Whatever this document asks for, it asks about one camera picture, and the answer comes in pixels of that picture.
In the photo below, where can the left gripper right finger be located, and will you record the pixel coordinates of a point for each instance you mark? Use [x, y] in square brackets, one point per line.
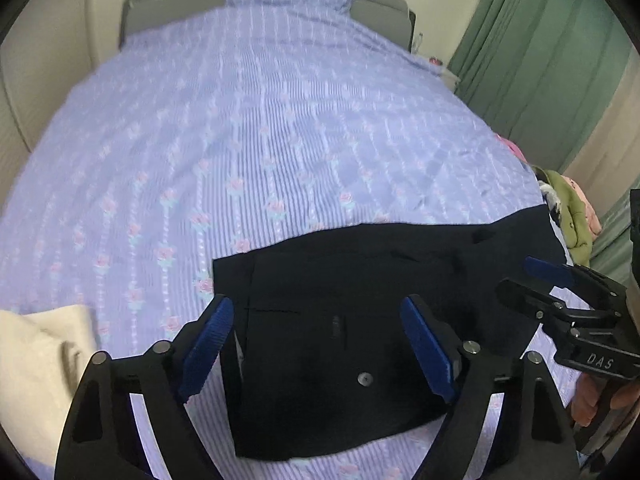
[533, 439]

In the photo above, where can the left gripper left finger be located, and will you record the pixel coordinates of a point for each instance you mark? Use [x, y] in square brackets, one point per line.
[101, 440]

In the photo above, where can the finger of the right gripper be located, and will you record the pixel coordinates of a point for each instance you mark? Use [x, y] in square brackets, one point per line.
[560, 275]
[539, 307]

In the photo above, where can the black pants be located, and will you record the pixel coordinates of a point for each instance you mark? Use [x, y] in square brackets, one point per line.
[318, 362]

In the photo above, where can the person right hand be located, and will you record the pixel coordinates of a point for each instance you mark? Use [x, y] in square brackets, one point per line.
[588, 394]

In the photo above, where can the olive green garment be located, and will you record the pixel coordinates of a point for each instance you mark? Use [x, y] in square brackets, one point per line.
[569, 213]

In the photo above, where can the cream folded garment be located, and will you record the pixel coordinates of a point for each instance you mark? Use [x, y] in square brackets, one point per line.
[43, 356]

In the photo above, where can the green curtain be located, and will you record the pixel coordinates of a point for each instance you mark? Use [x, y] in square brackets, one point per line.
[560, 80]

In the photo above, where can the white nightstand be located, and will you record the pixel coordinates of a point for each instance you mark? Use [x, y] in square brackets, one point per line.
[450, 80]

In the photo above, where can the purple floral bedsheet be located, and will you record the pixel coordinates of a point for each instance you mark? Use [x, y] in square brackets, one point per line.
[228, 132]

